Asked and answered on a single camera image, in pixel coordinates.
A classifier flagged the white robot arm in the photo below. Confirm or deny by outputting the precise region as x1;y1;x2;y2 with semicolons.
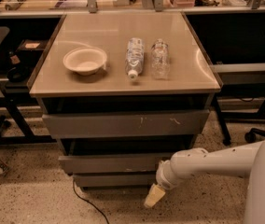
144;140;265;224

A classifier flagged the labelled plastic water bottle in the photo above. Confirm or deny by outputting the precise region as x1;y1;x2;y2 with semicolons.
125;37;145;80

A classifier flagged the black floor cable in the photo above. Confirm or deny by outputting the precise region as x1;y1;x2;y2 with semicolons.
72;177;110;224

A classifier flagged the grey drawer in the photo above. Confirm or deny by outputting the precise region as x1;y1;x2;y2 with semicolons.
58;153;172;174
42;109;209;139
73;173;155;188

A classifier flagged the grey drawer cabinet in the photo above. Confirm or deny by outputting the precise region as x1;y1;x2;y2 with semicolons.
26;11;224;191

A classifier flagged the clear empty plastic bottle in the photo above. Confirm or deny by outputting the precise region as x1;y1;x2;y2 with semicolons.
151;39;170;79

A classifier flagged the grey top drawer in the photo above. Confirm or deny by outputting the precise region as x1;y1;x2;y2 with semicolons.
42;109;209;139

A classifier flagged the black office chair base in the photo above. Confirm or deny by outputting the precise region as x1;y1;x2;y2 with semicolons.
244;128;265;143

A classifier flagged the grey bottom drawer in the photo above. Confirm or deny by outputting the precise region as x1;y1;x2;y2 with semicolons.
73;173;155;188

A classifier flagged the black desk leg frame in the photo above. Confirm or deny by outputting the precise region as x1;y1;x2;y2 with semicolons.
212;96;231;146

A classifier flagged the white paper bowl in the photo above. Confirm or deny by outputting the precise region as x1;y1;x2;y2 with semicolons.
63;47;107;76

